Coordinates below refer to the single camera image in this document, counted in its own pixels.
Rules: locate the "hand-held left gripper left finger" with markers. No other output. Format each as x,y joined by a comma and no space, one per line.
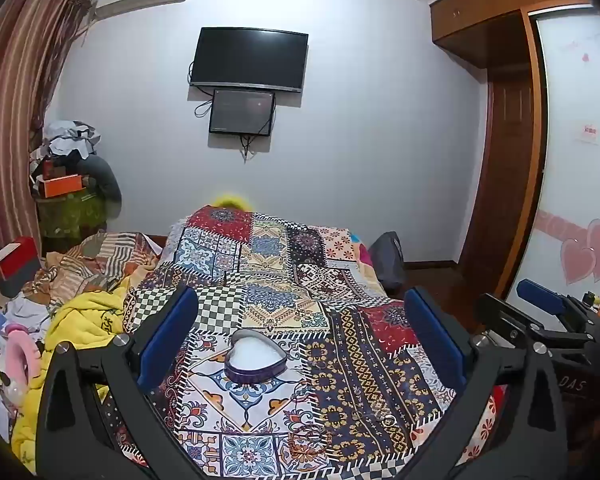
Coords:
170,340

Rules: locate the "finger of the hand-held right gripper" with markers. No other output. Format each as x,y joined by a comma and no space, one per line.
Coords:
540,294
500,312

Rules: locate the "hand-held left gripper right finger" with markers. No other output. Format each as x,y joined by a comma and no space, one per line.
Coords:
437,340

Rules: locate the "heart-shaped jewelry box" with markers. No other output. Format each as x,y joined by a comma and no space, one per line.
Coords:
255,355

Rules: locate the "yellow blanket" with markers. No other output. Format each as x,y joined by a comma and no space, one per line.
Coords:
80,315

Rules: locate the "dark grey bag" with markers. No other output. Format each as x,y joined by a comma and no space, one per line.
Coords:
387,260

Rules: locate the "white door with heart stickers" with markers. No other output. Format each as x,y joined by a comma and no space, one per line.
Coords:
575,200

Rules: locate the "striped brown quilt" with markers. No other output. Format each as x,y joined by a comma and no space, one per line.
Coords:
90,260

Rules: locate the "patchwork printed blanket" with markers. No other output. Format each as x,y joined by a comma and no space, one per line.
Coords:
280,270

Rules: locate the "brown wooden door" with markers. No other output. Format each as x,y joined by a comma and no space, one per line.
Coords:
505,160

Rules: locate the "pink cloth item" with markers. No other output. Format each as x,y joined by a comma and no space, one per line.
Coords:
22,355

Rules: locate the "yellow plush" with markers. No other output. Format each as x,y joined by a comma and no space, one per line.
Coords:
230,201

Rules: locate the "red box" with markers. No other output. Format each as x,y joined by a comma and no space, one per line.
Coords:
17,260

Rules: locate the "orange box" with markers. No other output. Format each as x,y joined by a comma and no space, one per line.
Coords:
60,186

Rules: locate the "pile of clothes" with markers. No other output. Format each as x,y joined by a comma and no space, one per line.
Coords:
70,137

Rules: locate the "wooden wardrobe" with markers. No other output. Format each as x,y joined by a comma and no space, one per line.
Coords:
475,20

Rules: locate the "striped brown curtain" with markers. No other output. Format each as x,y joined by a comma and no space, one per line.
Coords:
15,85

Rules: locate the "small wall monitor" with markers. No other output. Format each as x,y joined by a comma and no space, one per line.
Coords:
242,112

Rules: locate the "large wall television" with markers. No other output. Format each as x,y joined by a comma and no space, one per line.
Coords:
250,60

